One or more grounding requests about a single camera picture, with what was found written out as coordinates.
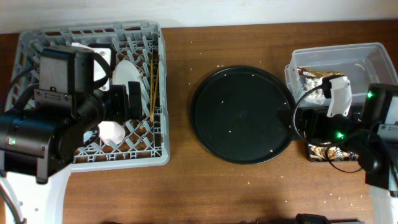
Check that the blue cup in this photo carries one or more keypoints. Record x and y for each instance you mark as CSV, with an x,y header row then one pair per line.
x,y
89,137

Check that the grey dishwasher rack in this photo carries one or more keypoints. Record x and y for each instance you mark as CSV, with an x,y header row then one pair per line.
x,y
146,143

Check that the food scraps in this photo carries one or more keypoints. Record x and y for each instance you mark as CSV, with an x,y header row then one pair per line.
x,y
332,153

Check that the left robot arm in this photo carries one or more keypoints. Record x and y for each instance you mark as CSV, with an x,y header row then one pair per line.
x,y
80,97

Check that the round black tray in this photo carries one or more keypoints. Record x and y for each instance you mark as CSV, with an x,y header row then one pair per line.
x,y
242,115

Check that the wooden chopstick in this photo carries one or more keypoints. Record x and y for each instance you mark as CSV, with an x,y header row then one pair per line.
x,y
151,88
155,93

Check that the pink cup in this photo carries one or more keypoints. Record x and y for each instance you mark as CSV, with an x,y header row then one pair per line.
x,y
111,131

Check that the clear plastic bin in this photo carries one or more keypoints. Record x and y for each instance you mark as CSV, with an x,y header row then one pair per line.
x,y
363,64

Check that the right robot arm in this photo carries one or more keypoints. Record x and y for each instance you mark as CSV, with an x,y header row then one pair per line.
x,y
373,137

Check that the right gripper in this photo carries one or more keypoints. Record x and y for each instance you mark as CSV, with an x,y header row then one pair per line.
x,y
316,115

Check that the grey round plate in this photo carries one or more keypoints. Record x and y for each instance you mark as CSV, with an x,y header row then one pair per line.
x,y
125,72

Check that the white tissue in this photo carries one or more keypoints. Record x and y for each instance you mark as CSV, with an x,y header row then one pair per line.
x,y
311,83

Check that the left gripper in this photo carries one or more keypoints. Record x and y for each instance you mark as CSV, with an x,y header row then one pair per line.
x,y
120,112

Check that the brown snack wrapper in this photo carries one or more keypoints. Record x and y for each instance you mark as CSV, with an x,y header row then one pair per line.
x,y
308,73

